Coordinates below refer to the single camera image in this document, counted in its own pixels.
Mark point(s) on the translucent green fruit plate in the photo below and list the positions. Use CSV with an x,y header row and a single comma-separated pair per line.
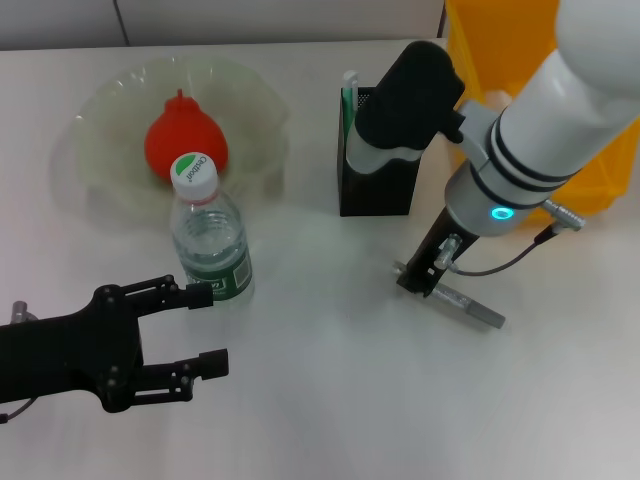
x,y
250,125

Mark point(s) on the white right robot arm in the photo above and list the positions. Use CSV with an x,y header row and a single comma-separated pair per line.
x,y
550,130

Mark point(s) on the yellow plastic bin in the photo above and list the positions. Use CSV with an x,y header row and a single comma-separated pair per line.
x,y
480,40

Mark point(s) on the clear bottle with green label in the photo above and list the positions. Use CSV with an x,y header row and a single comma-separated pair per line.
x,y
210,240

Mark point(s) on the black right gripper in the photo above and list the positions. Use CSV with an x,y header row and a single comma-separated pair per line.
x,y
425,265

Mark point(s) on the black mesh pen holder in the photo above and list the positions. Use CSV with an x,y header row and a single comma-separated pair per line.
x,y
380,190

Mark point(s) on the grey glitter pen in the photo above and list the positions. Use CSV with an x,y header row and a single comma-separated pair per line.
x,y
475,310

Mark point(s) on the red-orange toy orange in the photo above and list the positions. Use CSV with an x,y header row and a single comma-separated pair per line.
x,y
185,135

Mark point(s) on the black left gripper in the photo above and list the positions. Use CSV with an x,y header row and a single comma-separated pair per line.
x,y
60,355

